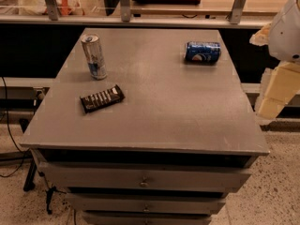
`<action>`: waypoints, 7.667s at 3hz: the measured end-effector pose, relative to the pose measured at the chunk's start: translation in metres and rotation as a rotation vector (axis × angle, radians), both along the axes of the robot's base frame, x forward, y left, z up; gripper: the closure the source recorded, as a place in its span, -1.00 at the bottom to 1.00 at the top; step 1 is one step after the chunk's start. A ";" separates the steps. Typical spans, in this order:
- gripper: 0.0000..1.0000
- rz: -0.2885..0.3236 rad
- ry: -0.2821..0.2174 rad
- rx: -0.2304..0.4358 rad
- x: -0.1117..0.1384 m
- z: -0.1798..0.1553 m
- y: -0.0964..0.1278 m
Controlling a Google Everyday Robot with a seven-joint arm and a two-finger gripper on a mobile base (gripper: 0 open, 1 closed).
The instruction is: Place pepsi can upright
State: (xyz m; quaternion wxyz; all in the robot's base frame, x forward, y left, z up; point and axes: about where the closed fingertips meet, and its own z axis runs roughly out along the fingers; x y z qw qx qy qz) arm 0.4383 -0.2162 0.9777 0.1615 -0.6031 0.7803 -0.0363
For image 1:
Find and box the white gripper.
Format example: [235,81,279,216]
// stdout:
[249,0,300,120]

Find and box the blue pepsi can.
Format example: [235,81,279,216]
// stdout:
[185,41,221,63]

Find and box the silver red bull can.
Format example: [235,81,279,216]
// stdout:
[81,34,107,80]

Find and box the grey drawer cabinet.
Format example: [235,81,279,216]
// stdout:
[19,27,271,225]

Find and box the middle grey drawer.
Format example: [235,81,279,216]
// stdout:
[66,193,225,215]

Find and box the grey drawer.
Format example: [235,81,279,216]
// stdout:
[39,162,250,193]
[82,212,211,225]
[66,193,225,215]

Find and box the dark chocolate bar wrapper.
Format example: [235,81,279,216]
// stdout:
[81,84,125,113]

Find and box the top grey drawer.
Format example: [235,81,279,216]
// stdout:
[39,162,250,193]

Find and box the bottom grey drawer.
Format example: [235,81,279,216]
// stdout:
[82,212,211,225]

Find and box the orange white plastic bag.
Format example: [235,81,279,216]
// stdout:
[19,0,84,16]

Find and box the black stand leg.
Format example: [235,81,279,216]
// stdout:
[18,118,38,192]

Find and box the metal railing frame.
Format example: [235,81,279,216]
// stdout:
[0,0,276,30]

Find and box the black cable on floor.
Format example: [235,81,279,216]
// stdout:
[0,76,31,178]

